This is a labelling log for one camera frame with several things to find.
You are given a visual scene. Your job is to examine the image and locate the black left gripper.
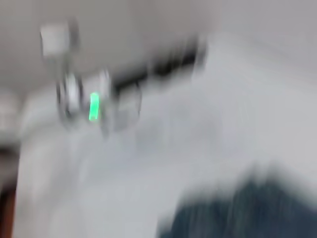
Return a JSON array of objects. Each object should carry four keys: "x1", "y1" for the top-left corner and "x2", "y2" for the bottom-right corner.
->
[{"x1": 115, "y1": 36, "x2": 208, "y2": 94}]

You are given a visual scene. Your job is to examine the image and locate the blue denim shorts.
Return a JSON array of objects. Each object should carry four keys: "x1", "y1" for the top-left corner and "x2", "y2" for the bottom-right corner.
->
[{"x1": 157, "y1": 166, "x2": 317, "y2": 238}]

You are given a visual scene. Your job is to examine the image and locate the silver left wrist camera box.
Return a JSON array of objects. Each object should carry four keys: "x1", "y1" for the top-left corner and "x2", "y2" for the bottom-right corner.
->
[{"x1": 39, "y1": 19, "x2": 80, "y2": 59}]

